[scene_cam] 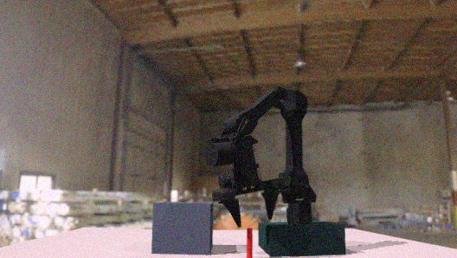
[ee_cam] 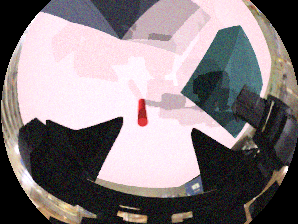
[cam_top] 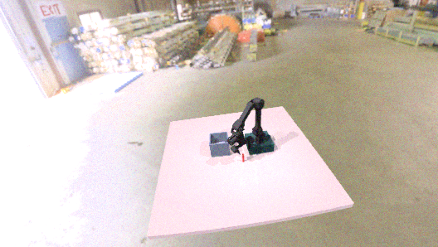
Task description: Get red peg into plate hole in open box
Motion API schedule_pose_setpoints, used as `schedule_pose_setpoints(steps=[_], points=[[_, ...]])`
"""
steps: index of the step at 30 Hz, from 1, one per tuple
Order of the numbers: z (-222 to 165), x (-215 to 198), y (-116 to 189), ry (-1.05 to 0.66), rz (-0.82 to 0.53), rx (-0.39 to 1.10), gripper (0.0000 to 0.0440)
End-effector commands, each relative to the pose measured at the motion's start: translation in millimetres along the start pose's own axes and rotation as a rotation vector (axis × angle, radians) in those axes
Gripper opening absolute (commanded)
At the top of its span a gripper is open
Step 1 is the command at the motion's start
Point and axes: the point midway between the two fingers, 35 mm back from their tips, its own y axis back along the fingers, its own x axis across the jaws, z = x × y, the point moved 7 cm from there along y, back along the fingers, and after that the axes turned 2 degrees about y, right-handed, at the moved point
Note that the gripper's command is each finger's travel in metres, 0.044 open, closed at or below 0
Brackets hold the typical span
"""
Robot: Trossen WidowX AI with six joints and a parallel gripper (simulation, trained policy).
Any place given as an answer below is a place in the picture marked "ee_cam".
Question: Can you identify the red peg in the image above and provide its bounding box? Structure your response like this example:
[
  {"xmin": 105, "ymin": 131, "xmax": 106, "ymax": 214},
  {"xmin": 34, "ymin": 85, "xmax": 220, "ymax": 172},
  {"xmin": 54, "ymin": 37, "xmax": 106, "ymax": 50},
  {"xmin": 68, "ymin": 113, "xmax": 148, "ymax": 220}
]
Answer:
[{"xmin": 137, "ymin": 99, "xmax": 148, "ymax": 127}]

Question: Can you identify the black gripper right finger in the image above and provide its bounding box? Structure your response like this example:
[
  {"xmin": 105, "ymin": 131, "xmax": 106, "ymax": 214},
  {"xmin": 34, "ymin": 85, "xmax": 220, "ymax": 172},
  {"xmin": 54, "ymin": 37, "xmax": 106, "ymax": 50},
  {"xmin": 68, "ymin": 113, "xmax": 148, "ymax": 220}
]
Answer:
[{"xmin": 190, "ymin": 127, "xmax": 258, "ymax": 192}]

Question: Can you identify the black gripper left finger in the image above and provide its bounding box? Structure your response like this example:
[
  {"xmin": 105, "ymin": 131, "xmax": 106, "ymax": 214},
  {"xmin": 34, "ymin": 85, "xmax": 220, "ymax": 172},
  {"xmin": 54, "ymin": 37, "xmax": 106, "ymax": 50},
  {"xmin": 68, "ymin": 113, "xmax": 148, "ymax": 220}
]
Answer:
[{"xmin": 45, "ymin": 116, "xmax": 124, "ymax": 181}]

